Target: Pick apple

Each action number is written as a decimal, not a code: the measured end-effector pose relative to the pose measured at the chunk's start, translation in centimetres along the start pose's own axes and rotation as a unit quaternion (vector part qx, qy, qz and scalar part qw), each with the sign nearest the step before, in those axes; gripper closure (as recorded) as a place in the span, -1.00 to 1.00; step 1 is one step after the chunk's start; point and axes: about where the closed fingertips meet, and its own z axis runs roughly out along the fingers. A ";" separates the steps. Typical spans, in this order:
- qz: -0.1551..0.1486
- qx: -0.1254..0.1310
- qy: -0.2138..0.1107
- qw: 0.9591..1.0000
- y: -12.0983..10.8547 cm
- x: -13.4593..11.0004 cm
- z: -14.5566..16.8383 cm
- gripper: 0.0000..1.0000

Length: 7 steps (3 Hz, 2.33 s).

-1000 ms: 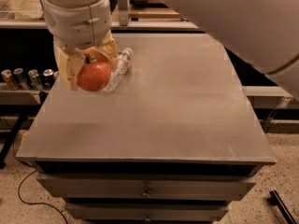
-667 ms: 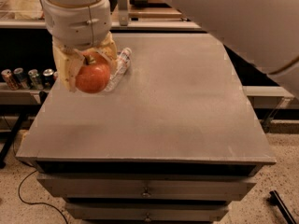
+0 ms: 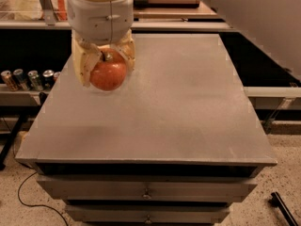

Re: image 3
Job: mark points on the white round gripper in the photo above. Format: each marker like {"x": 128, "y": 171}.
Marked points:
{"x": 100, "y": 20}

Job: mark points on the red apple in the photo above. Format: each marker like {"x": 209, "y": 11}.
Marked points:
{"x": 110, "y": 71}

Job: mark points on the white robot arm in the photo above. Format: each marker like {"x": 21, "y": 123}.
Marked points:
{"x": 274, "y": 26}

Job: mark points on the red drink can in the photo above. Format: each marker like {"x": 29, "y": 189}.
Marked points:
{"x": 56, "y": 75}

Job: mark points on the orange white bag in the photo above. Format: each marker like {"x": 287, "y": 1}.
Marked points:
{"x": 61, "y": 10}

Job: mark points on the dark drink can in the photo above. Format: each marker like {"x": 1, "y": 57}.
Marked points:
{"x": 48, "y": 78}

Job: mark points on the green drink can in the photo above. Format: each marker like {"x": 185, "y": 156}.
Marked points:
{"x": 35, "y": 80}

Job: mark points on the orange drink can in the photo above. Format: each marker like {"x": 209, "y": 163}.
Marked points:
{"x": 9, "y": 81}

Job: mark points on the black table leg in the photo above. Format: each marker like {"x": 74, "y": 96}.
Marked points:
{"x": 12, "y": 134}

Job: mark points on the grey drawer cabinet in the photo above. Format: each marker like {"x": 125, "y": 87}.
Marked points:
{"x": 182, "y": 113}

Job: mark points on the upper grey drawer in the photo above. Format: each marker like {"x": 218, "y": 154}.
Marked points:
{"x": 148, "y": 189}

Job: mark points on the grey drawer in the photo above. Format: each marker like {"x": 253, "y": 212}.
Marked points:
{"x": 147, "y": 213}
{"x": 148, "y": 189}

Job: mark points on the lower grey drawer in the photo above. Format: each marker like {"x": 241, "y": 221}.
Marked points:
{"x": 147, "y": 213}

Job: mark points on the black bar on floor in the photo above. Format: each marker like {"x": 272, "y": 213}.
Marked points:
{"x": 280, "y": 204}

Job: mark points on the left metal bracket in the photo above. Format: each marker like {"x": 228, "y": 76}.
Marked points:
{"x": 48, "y": 12}

